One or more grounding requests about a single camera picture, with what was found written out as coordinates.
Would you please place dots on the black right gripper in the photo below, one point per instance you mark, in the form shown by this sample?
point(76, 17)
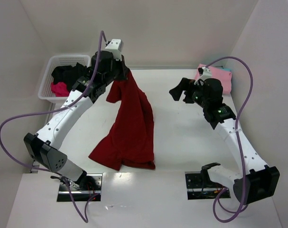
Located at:
point(188, 90)

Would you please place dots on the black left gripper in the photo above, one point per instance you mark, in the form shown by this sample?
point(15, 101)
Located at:
point(122, 70)

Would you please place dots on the dark red t shirt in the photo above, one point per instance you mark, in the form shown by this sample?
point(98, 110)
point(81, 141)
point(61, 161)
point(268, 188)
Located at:
point(130, 141)

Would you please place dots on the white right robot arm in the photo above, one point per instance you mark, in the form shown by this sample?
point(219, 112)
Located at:
point(256, 180)

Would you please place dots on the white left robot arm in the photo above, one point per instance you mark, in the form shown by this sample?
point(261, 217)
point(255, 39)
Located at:
point(44, 146)

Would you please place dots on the folded pink t shirt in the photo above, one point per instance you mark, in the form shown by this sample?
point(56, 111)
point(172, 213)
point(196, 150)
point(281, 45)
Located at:
point(224, 77)

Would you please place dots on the black t shirt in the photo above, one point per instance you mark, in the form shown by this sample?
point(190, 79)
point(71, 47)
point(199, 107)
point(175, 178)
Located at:
point(68, 74)

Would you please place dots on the magenta t shirt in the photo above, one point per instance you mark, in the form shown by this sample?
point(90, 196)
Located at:
point(59, 89)

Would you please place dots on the white plastic basket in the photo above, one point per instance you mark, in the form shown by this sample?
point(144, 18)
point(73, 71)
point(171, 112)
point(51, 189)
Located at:
point(45, 92)

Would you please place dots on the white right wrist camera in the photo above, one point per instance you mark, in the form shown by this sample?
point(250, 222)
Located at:
point(203, 73)

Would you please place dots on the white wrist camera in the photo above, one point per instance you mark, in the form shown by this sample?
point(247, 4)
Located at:
point(115, 46)
point(203, 73)

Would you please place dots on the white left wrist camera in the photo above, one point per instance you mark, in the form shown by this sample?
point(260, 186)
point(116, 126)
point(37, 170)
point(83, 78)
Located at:
point(115, 46)

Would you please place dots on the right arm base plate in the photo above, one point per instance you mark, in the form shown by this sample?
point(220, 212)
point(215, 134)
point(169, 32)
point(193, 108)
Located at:
point(197, 190)

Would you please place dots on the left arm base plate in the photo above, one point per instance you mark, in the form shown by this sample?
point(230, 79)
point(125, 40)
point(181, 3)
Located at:
point(81, 194)

